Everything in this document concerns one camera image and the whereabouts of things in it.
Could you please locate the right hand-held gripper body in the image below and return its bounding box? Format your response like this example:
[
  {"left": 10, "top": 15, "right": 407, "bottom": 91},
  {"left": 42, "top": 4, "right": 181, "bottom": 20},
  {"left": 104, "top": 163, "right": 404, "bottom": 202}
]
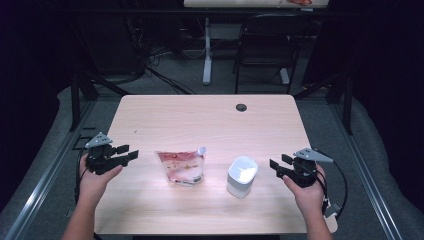
[{"left": 286, "top": 148, "right": 334, "bottom": 188}]

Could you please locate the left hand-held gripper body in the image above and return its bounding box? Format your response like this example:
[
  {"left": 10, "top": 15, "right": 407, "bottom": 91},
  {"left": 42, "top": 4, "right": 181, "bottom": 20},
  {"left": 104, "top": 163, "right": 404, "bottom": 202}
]
[{"left": 84, "top": 132, "right": 118, "bottom": 176}]

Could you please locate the clear jar with white lid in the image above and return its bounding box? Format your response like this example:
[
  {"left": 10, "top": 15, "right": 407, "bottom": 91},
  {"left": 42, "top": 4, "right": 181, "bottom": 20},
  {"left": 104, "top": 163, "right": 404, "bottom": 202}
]
[{"left": 226, "top": 155, "right": 259, "bottom": 199}]

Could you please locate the person's right hand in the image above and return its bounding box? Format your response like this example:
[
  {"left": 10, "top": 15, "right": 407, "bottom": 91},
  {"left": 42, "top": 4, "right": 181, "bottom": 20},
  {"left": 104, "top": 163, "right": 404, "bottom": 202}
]
[{"left": 282, "top": 166, "right": 326, "bottom": 216}]

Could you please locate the person's left hand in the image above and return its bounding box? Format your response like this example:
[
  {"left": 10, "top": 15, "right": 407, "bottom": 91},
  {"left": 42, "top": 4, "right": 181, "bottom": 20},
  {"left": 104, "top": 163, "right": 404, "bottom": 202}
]
[{"left": 78, "top": 154, "right": 124, "bottom": 206}]

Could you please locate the black metal stand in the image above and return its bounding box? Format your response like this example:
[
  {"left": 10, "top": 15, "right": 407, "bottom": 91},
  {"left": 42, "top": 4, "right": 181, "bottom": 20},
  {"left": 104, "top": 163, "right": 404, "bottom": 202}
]
[
  {"left": 293, "top": 66, "right": 354, "bottom": 136},
  {"left": 68, "top": 66, "right": 131, "bottom": 133}
]

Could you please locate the white desk leg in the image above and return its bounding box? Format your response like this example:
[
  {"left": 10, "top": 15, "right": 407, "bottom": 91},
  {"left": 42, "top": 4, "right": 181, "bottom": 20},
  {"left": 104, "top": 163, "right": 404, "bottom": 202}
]
[
  {"left": 202, "top": 17, "right": 214, "bottom": 86},
  {"left": 279, "top": 67, "right": 291, "bottom": 85}
]

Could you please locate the black folding chair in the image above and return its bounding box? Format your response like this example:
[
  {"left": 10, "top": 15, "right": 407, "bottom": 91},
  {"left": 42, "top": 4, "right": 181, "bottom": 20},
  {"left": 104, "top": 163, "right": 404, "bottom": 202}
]
[{"left": 233, "top": 13, "right": 316, "bottom": 95}]

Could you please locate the grey metal box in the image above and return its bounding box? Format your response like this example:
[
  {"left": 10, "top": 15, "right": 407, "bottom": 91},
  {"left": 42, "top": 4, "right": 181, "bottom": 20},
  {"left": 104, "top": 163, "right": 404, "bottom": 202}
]
[{"left": 209, "top": 23, "right": 246, "bottom": 41}]

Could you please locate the light wooden desk top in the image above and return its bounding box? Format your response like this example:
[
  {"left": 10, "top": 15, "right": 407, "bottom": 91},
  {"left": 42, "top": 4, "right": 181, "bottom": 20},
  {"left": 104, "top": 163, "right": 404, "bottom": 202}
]
[{"left": 183, "top": 0, "right": 330, "bottom": 9}]

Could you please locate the left hand-held gripper black cable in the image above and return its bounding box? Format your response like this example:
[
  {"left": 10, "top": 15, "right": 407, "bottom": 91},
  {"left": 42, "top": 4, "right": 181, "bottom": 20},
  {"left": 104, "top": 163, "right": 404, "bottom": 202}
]
[{"left": 73, "top": 149, "right": 92, "bottom": 205}]

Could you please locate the grey cable clip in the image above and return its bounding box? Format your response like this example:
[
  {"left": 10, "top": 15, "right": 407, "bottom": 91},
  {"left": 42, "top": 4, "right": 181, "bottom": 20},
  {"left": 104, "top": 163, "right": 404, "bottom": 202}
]
[{"left": 324, "top": 201, "right": 343, "bottom": 220}]

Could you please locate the aluminium floor rail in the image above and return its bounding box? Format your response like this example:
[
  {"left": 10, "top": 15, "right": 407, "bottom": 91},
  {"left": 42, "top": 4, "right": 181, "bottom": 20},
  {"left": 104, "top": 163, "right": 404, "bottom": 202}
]
[
  {"left": 328, "top": 98, "right": 404, "bottom": 240},
  {"left": 3, "top": 99, "right": 96, "bottom": 240}
]

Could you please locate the bundle of black floor cables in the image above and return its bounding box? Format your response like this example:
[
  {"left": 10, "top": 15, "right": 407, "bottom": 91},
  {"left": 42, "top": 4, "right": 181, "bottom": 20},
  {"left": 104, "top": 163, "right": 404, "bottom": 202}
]
[{"left": 126, "top": 19, "right": 198, "bottom": 96}]

